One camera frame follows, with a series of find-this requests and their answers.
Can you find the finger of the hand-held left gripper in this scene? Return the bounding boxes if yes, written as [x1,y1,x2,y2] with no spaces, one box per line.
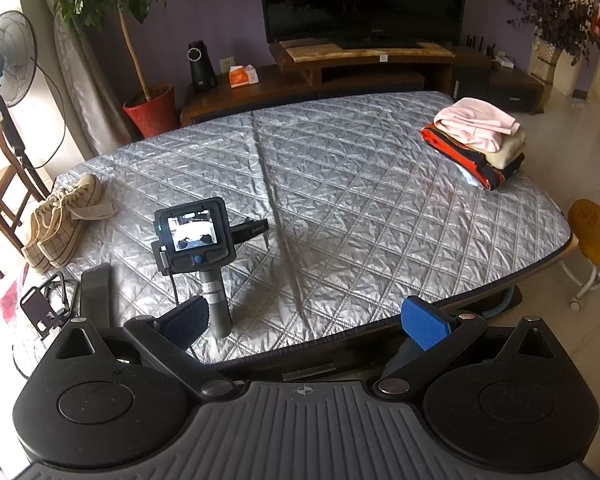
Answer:
[252,219,271,254]

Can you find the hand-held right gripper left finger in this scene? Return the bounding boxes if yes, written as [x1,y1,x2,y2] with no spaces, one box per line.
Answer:
[54,296,237,403]

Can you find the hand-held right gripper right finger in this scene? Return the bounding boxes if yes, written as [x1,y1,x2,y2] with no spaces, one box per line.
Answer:
[371,295,557,404]

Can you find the pink pants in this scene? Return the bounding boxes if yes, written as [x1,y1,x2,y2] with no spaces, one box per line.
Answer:
[432,97,522,154]

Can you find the black flat device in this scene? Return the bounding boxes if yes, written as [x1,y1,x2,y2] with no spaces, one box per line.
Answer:
[80,266,114,327]

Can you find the silver quilted blanket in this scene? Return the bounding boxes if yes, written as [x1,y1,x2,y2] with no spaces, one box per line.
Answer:
[12,91,573,366]

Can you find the paper hang tag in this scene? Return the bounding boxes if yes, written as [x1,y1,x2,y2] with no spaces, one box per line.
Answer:
[72,202,121,222]

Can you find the black phone stand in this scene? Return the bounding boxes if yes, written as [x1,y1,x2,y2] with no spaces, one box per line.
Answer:
[20,272,77,344]

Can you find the light blue folded garment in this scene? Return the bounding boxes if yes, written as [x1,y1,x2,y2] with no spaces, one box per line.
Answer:
[459,164,497,189]

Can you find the orange tissue pack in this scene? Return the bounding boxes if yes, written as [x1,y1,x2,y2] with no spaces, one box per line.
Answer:
[228,65,261,91]

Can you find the beige canvas sneaker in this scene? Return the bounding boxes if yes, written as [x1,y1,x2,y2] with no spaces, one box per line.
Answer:
[21,195,63,275]
[37,174,105,269]

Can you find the red plant pot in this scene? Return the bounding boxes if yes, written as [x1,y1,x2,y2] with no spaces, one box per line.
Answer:
[122,85,177,142]

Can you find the black cylindrical speaker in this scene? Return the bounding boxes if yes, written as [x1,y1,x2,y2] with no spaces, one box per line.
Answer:
[187,40,219,94]

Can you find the red printed bag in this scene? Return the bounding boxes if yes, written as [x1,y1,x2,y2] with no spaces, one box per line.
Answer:
[0,269,32,322]

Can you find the orange navy jacket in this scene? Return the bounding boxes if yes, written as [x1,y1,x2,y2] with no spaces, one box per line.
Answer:
[420,125,527,192]

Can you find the cream folded garment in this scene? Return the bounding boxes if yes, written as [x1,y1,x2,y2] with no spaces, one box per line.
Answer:
[480,130,527,172]

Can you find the round wooden stool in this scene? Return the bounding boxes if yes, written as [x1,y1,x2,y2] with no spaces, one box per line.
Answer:
[566,199,600,312]

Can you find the grey curtain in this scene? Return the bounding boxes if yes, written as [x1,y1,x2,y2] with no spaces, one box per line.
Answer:
[15,0,137,147]

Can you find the dark wooden low cabinet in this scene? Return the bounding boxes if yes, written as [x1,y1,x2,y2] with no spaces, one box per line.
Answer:
[180,60,547,127]

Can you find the black flat television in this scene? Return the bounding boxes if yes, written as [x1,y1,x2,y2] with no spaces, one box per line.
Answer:
[257,0,469,52]

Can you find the white vase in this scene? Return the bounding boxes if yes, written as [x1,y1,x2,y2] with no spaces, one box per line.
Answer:
[531,35,564,112]

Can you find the black router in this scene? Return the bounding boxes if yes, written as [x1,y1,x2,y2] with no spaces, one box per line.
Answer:
[461,32,497,59]

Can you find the black standing fan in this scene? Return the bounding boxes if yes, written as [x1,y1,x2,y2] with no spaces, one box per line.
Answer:
[0,10,52,227]

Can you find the purple dried plant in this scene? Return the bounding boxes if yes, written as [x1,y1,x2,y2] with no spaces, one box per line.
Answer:
[500,0,600,67]

